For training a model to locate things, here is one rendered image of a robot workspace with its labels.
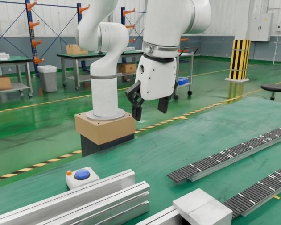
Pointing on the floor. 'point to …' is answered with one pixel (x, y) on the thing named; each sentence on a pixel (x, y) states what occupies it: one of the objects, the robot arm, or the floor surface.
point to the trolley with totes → (183, 82)
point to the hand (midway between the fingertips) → (149, 111)
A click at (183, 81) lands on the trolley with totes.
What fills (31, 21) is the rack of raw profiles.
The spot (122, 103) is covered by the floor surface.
